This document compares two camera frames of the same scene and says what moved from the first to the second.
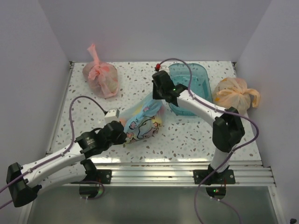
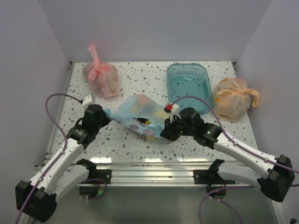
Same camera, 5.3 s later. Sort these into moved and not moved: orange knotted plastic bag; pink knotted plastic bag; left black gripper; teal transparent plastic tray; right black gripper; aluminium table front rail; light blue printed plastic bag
Moved: right black gripper; left black gripper; light blue printed plastic bag
Not moved: orange knotted plastic bag; teal transparent plastic tray; pink knotted plastic bag; aluminium table front rail
